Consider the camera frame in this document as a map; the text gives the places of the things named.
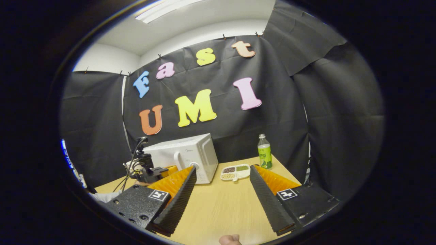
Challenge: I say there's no long ceiling light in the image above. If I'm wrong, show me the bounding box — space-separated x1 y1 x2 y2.
134 0 205 24

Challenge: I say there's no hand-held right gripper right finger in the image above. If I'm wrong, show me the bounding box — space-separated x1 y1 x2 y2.
249 164 342 236

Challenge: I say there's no white divided grain tray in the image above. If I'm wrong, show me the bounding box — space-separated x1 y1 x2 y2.
220 164 251 182

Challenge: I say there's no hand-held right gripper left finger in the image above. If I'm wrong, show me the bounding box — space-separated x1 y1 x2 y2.
102 165 198 238

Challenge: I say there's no white microwave oven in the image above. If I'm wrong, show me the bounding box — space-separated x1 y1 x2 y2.
143 133 219 184

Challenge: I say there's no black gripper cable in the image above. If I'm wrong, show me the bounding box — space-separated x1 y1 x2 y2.
113 139 144 193

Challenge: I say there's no green label drink bottle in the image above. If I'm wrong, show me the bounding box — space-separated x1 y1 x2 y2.
257 133 273 170

